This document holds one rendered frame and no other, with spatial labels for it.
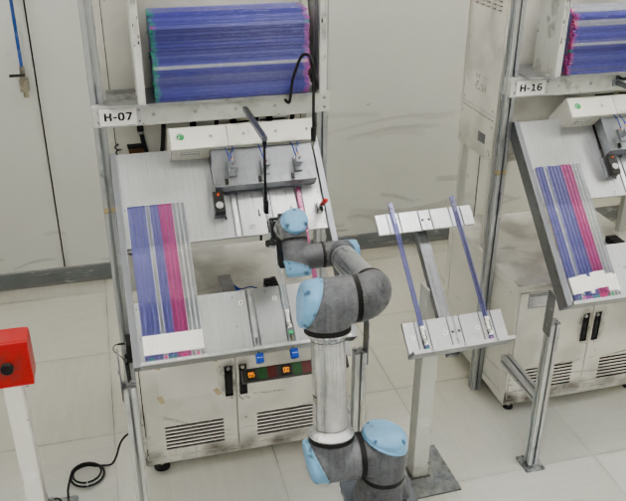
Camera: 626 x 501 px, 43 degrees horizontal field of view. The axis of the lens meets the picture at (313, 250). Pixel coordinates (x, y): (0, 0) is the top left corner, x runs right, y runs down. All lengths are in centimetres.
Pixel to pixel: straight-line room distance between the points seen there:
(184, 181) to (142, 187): 14
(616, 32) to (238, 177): 144
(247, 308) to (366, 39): 215
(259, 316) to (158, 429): 70
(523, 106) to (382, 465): 165
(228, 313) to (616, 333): 171
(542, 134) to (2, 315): 275
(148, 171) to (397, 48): 207
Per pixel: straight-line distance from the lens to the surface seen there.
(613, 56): 311
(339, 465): 202
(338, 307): 185
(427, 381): 282
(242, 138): 263
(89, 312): 419
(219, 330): 247
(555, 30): 298
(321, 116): 276
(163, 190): 262
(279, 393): 298
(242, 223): 259
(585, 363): 349
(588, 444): 340
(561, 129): 311
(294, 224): 222
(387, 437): 205
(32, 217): 434
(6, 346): 254
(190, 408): 294
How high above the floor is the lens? 209
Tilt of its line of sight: 27 degrees down
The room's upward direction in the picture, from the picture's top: straight up
